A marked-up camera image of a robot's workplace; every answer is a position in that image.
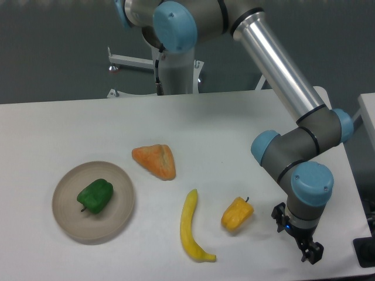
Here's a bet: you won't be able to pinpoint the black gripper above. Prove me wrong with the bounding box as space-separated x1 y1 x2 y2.
271 203 324 264

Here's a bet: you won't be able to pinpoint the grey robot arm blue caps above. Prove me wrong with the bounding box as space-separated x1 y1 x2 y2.
114 1 353 264

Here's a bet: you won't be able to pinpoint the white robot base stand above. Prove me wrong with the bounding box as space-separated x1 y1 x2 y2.
108 47 204 96

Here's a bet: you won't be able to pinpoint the yellow bell pepper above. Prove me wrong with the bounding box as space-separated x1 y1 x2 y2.
221 197 254 232

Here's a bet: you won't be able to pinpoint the green bell pepper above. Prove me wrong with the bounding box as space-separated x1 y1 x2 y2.
76 179 114 214

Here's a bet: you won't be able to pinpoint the black device at right edge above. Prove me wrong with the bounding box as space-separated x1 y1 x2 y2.
353 237 374 268

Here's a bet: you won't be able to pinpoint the yellow banana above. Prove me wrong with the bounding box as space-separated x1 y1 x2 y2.
179 189 216 262

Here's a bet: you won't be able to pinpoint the orange triangular bread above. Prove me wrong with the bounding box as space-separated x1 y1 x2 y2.
132 144 176 180

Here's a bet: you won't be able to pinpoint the black cable on stand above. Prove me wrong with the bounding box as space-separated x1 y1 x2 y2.
154 43 165 96

